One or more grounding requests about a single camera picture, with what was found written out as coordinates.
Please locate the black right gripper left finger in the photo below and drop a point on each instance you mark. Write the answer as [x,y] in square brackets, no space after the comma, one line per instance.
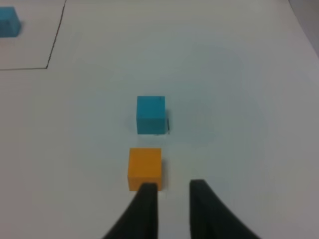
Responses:
[140,220]

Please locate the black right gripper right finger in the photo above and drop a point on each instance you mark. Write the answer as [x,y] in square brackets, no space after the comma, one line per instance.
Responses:
[210,218]

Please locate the orange block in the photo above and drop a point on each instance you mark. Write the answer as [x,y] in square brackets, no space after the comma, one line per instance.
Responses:
[145,166]

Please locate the blue template block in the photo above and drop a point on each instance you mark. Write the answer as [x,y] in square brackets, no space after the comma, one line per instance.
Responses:
[9,22]

